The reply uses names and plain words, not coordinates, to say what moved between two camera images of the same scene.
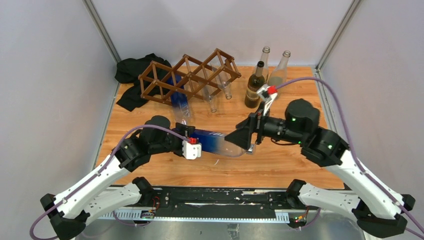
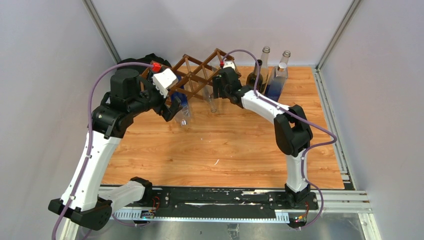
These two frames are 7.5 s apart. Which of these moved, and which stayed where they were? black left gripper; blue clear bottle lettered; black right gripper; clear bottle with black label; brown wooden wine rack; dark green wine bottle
Moved: blue clear bottle lettered; black right gripper; black left gripper
Stayed: clear bottle with black label; brown wooden wine rack; dark green wine bottle
